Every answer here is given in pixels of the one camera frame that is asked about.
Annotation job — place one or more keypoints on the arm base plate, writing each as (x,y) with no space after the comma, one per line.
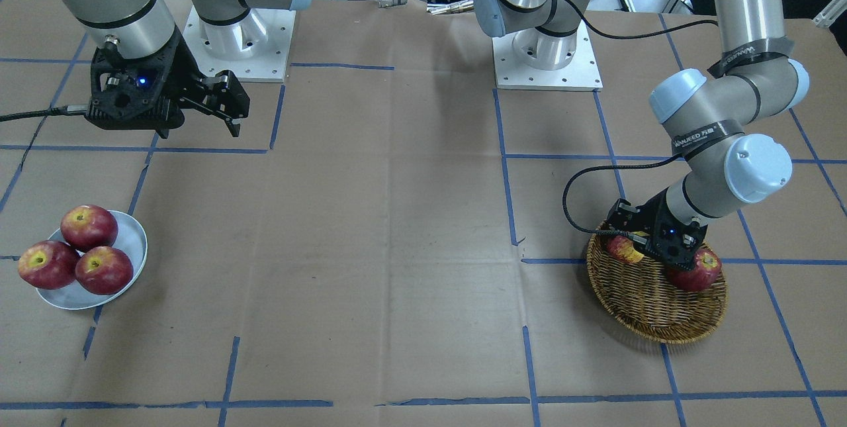
(530,60)
(255,49)

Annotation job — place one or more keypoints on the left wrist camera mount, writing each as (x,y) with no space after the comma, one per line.
(658,233)

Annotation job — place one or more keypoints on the red yellow apple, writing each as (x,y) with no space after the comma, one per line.
(623,249)

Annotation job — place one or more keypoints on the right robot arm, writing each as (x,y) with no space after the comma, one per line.
(142,27)

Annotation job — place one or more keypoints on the dark red apple in basket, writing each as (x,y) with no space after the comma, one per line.
(707,267)

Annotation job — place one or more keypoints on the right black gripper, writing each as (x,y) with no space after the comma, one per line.
(183,75)

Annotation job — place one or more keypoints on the light blue plate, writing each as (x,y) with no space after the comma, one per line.
(132,240)

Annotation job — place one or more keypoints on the red apple plate front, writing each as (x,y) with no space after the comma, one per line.
(104,270)

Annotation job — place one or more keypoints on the red apple plate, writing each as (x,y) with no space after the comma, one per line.
(49,264)
(85,227)
(104,270)

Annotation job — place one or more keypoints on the woven wicker basket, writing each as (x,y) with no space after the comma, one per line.
(640,297)

